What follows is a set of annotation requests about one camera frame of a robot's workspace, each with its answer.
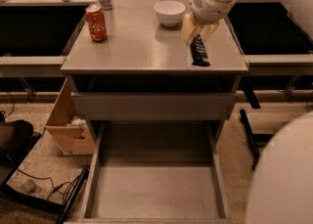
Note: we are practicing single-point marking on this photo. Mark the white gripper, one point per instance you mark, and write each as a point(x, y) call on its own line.
point(210, 8)

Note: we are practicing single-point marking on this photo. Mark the dark blue snack bar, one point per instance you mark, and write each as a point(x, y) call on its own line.
point(198, 52)

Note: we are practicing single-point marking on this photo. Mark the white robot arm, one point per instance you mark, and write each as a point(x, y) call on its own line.
point(281, 190)

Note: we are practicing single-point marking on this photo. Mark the grey drawer cabinet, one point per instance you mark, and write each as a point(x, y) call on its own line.
point(143, 56)

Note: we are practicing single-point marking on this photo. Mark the closed grey drawer front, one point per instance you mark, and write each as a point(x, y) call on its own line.
point(154, 106)

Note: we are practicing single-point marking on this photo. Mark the open grey drawer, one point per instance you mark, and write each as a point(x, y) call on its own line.
point(155, 173)

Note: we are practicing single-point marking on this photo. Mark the white ceramic bowl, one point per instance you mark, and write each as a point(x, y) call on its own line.
point(169, 13)

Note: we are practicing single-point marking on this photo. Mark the black table leg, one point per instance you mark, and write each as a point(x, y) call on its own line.
point(251, 143)

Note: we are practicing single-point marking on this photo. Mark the orange soda can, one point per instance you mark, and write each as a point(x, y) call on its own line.
point(96, 21)

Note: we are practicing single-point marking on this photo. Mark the brown cardboard box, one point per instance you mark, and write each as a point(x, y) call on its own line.
point(72, 138)

